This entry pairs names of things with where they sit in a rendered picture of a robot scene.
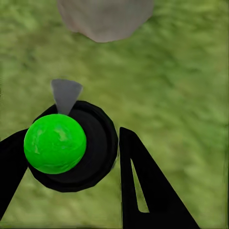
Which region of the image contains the pesticide atomizer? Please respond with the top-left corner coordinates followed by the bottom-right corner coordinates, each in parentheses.
top-left (23, 79), bottom-right (119, 193)

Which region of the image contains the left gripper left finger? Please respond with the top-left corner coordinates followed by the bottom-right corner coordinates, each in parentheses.
top-left (0, 128), bottom-right (28, 221)

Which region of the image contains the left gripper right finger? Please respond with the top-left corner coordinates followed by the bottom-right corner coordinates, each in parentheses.
top-left (119, 127), bottom-right (200, 229)

